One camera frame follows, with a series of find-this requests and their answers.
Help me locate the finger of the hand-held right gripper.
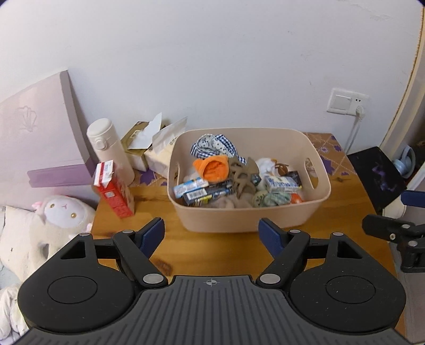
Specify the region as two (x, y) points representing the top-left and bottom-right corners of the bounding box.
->
(401, 190), (425, 208)
(362, 214), (425, 273)

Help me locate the white brown plush toy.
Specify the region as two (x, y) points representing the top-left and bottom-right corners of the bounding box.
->
(256, 157), (289, 176)

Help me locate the blue illustrated card box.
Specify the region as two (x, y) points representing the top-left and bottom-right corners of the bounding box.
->
(265, 176), (299, 193)

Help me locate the brown antler headpiece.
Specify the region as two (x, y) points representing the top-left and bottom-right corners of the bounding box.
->
(227, 156), (260, 200)

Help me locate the dark blue can box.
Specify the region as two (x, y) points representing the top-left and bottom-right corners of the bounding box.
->
(183, 181), (233, 206)

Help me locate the white shelf unit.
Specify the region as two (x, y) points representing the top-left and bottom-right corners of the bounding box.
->
(379, 0), (425, 186)

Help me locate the wooden desktop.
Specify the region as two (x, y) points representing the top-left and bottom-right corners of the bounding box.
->
(90, 171), (407, 335)

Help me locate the white sheep plush toy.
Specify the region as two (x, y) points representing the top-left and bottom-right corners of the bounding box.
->
(0, 195), (96, 286)

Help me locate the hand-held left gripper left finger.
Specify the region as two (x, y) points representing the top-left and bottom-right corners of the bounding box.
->
(60, 217), (169, 288)

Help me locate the beige plastic storage bin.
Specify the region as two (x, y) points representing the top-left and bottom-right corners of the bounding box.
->
(167, 128), (332, 233)

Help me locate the green knitted cloth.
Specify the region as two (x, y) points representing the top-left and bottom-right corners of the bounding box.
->
(253, 191), (293, 208)

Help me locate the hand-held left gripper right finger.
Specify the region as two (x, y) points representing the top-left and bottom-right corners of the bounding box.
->
(256, 218), (366, 286)

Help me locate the red white carton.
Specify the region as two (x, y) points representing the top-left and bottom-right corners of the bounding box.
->
(93, 160), (135, 219)

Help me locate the white soft tissue pack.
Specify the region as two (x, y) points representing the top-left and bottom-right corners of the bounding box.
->
(144, 117), (188, 178)

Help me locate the white thermos bottle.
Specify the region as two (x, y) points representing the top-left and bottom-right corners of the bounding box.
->
(86, 118), (135, 186)

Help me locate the blue gingham cloth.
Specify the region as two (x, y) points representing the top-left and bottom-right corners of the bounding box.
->
(190, 133), (240, 160)

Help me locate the light blue white box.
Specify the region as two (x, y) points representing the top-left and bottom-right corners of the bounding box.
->
(173, 177), (209, 200)

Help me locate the white crumpled cloth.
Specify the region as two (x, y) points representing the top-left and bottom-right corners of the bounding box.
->
(0, 283), (30, 337)

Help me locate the orange knitted hat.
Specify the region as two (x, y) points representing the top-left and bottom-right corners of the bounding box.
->
(193, 156), (230, 183)

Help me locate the white plug with cable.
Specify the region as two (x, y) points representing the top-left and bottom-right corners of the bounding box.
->
(345, 104), (366, 155)

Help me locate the gold tissue box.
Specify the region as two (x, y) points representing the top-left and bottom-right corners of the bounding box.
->
(120, 113), (167, 171)

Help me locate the white wall socket plate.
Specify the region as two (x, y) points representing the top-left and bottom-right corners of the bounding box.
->
(327, 87), (369, 116)

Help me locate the black printed pad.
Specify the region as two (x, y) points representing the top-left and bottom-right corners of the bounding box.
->
(347, 146), (407, 216)

